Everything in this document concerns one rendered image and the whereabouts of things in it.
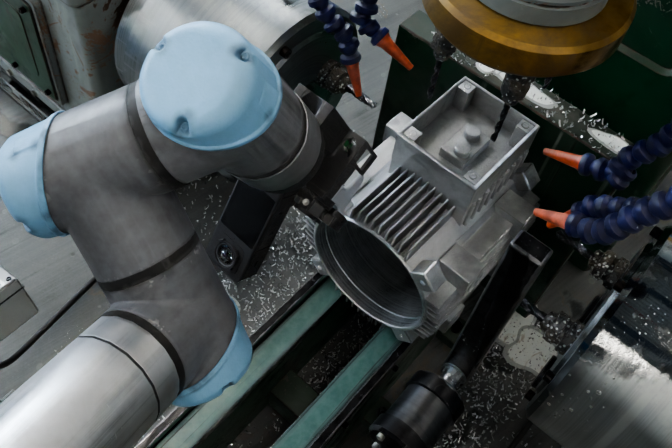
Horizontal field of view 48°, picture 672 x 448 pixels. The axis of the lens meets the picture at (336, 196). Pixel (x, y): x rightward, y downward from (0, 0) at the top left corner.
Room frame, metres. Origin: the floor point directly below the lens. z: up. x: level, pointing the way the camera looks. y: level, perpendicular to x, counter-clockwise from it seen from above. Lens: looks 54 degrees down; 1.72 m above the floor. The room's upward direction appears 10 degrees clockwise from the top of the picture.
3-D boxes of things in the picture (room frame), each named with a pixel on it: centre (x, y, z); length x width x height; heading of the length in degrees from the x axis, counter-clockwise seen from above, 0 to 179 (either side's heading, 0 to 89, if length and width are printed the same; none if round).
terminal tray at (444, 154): (0.53, -0.13, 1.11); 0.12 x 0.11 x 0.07; 146
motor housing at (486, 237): (0.49, -0.10, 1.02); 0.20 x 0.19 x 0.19; 146
